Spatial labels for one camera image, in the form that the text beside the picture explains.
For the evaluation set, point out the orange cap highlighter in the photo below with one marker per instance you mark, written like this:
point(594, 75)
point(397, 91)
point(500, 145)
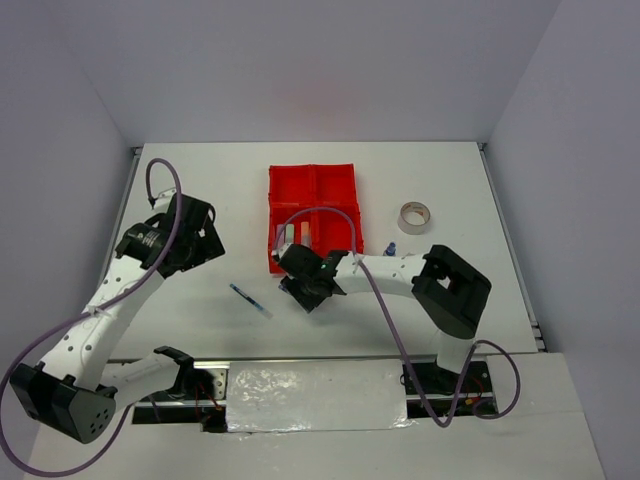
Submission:
point(305, 234)

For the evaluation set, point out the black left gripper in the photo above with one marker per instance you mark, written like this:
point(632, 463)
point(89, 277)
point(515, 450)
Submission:
point(209, 247)

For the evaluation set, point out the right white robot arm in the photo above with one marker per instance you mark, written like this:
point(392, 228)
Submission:
point(451, 291)

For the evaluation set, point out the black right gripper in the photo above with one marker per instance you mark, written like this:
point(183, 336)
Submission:
point(307, 301)

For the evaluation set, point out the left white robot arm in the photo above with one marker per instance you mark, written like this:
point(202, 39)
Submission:
point(69, 389)

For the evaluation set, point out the red four-compartment bin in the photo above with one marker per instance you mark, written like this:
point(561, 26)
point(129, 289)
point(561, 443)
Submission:
point(323, 195)

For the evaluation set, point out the large white tape roll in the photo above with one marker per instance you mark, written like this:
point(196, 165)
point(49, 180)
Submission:
point(413, 218)

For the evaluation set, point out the green cap highlighter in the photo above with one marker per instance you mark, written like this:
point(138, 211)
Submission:
point(289, 234)

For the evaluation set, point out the clear blue-cap spray bottle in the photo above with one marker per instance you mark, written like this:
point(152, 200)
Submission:
point(390, 250)

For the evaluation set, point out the purple cap highlighter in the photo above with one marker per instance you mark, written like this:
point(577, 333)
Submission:
point(279, 236)

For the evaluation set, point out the silver foil sheet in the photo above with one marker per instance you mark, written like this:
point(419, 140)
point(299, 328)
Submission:
point(315, 396)

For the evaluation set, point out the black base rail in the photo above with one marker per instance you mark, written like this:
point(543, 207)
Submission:
point(435, 391)

